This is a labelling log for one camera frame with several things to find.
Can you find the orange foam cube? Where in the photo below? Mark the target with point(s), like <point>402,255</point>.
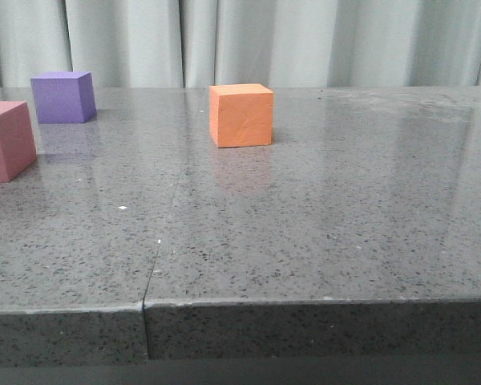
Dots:
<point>241,115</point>

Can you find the grey pleated curtain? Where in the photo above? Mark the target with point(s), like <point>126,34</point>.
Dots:
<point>277,43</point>

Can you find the purple foam cube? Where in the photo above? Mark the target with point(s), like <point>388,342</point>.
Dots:
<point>63,97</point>

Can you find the pink foam cube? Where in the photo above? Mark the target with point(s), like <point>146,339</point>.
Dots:
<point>17,147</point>

